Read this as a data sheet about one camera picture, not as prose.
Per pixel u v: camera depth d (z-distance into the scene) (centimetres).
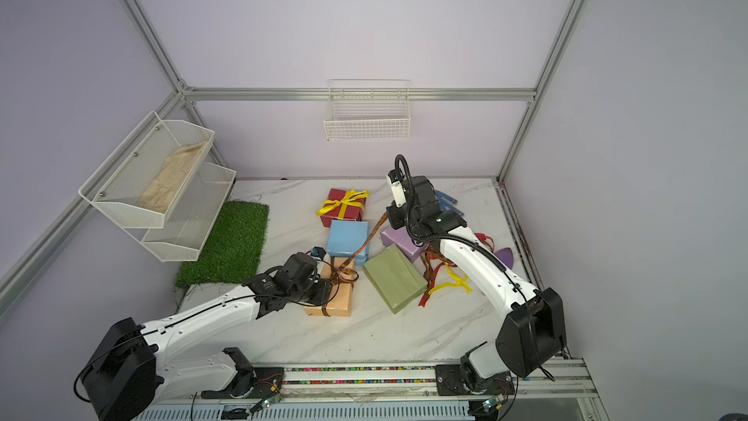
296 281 64
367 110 95
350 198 104
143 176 78
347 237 96
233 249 96
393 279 86
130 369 40
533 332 40
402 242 92
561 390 73
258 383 72
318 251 76
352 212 101
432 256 97
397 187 71
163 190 76
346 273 84
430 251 96
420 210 60
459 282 92
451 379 74
